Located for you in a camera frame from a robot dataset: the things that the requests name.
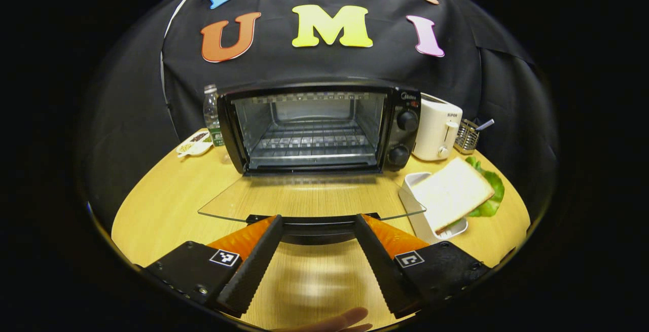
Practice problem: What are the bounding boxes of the black electric oven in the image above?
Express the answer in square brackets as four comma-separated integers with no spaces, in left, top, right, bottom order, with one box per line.
[198,83,426,245]

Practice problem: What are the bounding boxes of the white seasoning dish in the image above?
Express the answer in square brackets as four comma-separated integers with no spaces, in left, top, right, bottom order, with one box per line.
[176,129,214,158]

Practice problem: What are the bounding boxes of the clear plastic water bottle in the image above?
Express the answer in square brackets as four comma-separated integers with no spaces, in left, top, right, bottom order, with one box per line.
[203,84,226,147]

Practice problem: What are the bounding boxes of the white toaster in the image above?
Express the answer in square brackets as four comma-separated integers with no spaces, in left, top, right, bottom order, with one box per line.
[412,93,463,162]

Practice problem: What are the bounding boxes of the bread and lettuce sandwich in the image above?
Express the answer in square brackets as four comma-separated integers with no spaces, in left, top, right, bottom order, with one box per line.
[411,156,506,234]

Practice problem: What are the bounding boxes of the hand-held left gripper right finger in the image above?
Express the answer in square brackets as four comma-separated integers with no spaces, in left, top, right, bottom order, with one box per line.
[354,213,491,318]

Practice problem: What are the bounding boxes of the white plastic tray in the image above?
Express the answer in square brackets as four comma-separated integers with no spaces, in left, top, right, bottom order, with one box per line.
[399,171,469,245]

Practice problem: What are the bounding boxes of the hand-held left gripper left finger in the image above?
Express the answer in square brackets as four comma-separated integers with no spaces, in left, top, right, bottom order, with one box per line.
[143,214,284,318]

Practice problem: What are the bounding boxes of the wire mesh utensil holder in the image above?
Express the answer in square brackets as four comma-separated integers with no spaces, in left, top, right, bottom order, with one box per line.
[454,119,480,155]

